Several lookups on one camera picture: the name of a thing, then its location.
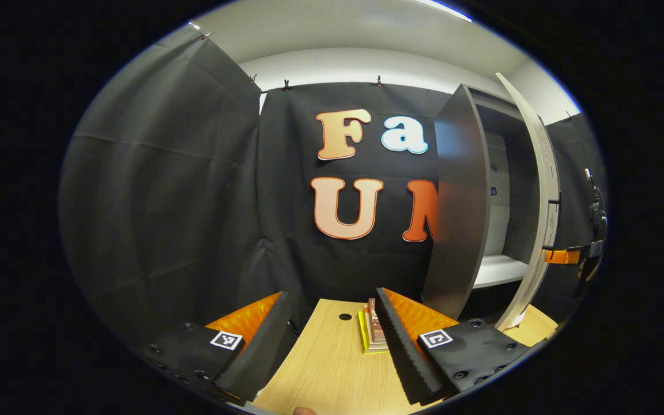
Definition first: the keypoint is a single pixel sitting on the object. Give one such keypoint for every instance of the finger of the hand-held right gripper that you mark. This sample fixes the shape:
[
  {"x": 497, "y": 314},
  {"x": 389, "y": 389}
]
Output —
[{"x": 563, "y": 257}]

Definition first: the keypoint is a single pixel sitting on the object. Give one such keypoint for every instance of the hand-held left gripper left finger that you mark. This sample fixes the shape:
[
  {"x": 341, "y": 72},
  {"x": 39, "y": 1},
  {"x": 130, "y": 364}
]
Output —
[{"x": 257, "y": 357}]

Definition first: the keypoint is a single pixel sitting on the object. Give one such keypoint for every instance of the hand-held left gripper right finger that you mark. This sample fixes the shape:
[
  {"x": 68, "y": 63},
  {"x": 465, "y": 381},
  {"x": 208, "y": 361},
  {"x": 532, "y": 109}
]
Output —
[{"x": 404, "y": 363}]

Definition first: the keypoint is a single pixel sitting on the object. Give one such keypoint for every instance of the dark grey cabinet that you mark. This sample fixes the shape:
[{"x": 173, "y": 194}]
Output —
[{"x": 456, "y": 202}]

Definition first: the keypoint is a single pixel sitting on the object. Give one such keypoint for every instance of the white cabinet shelf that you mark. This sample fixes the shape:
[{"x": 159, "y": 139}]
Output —
[{"x": 499, "y": 270}]

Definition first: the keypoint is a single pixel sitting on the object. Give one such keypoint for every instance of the white crumpled paper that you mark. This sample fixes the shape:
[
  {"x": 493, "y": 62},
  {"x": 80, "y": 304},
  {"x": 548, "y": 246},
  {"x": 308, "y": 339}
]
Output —
[{"x": 515, "y": 320}]

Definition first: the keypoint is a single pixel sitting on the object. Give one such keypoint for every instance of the black backdrop cloth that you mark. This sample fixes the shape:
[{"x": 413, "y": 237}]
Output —
[{"x": 165, "y": 173}]

